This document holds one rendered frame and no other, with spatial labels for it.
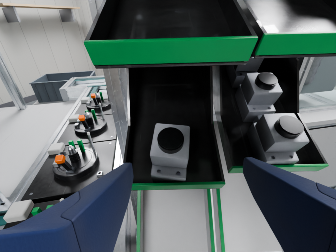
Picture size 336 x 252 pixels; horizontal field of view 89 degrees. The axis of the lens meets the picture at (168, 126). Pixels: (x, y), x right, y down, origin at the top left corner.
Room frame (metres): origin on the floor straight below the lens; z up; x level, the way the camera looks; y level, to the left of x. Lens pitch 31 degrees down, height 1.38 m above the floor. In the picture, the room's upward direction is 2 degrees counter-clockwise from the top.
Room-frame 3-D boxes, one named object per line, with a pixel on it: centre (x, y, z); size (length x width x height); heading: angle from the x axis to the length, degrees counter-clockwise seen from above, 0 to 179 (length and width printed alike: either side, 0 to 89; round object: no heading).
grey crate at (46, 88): (2.10, 1.22, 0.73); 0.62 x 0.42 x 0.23; 100
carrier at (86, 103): (0.92, 0.40, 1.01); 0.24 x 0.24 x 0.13; 10
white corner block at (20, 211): (0.26, 0.38, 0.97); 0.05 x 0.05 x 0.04; 10
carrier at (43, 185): (0.44, 0.31, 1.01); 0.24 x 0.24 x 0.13; 10
